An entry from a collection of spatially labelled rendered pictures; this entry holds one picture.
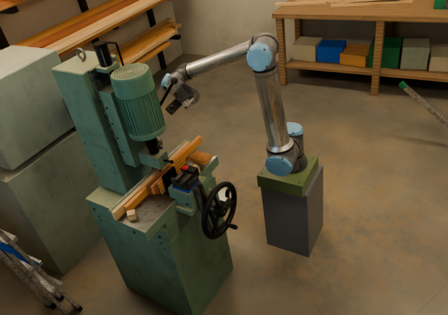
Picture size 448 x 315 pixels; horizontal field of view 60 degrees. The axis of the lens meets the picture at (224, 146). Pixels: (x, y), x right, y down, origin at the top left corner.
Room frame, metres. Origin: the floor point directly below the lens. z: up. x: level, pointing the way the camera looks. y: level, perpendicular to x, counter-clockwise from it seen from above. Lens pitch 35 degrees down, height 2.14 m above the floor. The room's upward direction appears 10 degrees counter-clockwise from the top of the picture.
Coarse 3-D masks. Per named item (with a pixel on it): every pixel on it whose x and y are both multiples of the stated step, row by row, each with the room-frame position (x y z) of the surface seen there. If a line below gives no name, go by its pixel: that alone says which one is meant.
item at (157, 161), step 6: (144, 150) 1.63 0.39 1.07; (162, 150) 1.60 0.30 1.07; (144, 156) 1.59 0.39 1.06; (150, 156) 1.57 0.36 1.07; (156, 156) 1.56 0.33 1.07; (162, 156) 1.56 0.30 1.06; (144, 162) 1.60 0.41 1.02; (150, 162) 1.57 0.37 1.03; (156, 162) 1.54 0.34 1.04; (162, 162) 1.55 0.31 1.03; (168, 162) 1.58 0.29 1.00; (162, 168) 1.54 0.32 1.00
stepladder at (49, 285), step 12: (0, 240) 1.45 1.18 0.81; (12, 240) 1.47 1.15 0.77; (0, 252) 1.55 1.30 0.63; (12, 252) 1.45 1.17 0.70; (24, 252) 1.48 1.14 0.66; (12, 264) 1.56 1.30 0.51; (24, 264) 1.54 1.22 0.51; (36, 264) 1.50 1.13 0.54; (24, 276) 1.57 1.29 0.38; (36, 276) 1.61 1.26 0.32; (48, 276) 1.51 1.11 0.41; (36, 288) 1.59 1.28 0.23; (48, 288) 1.55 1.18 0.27; (60, 288) 1.52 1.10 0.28; (48, 300) 1.60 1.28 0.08; (72, 300) 1.54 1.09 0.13
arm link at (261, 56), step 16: (256, 48) 1.67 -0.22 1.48; (272, 48) 1.69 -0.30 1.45; (256, 64) 1.66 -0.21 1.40; (272, 64) 1.67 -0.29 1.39; (256, 80) 1.70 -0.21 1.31; (272, 80) 1.66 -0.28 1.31; (272, 96) 1.65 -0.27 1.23; (272, 112) 1.65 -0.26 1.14; (272, 128) 1.65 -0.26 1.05; (272, 144) 1.66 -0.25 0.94; (288, 144) 1.65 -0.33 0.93; (272, 160) 1.62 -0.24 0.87; (288, 160) 1.60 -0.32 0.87
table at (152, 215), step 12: (216, 156) 1.70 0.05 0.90; (204, 168) 1.62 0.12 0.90; (168, 192) 1.48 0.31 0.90; (144, 204) 1.42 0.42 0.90; (156, 204) 1.40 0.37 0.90; (168, 204) 1.39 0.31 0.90; (144, 216) 1.34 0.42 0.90; (156, 216) 1.32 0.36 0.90; (168, 216) 1.35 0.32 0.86; (120, 228) 1.34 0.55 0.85; (132, 228) 1.28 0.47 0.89; (144, 228) 1.26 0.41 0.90; (156, 228) 1.28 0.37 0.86
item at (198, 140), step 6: (198, 138) 1.85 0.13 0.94; (192, 144) 1.80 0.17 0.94; (198, 144) 1.83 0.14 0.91; (186, 150) 1.75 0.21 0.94; (192, 150) 1.79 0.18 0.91; (180, 156) 1.71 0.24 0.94; (186, 156) 1.74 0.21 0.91; (174, 162) 1.66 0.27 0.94; (138, 192) 1.47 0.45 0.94; (144, 192) 1.47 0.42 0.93; (132, 198) 1.43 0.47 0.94; (138, 198) 1.44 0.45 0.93; (126, 204) 1.40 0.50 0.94; (132, 204) 1.40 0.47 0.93; (126, 210) 1.38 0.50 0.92
